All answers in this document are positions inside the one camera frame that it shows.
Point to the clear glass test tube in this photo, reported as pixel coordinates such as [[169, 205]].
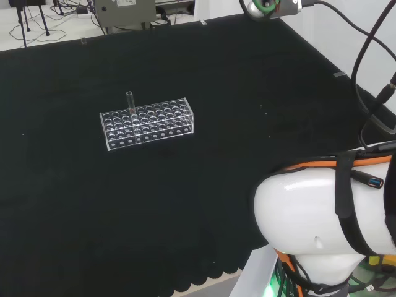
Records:
[[130, 100]]

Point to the black plug with blue insert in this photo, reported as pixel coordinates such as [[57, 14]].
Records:
[[371, 181]]

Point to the black bench cloth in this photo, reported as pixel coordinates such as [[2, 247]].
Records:
[[185, 201]]

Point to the clear acrylic test tube rack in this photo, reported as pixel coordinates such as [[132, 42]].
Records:
[[161, 123]]

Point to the black tripod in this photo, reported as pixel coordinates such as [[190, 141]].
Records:
[[23, 21]]

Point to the grey metal box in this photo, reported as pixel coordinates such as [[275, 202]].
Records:
[[123, 12]]

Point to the small black adapter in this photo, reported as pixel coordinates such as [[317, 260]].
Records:
[[82, 10]]

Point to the pale board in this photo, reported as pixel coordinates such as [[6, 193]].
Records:
[[253, 272]]

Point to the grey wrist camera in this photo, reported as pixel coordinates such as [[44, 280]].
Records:
[[287, 6]]

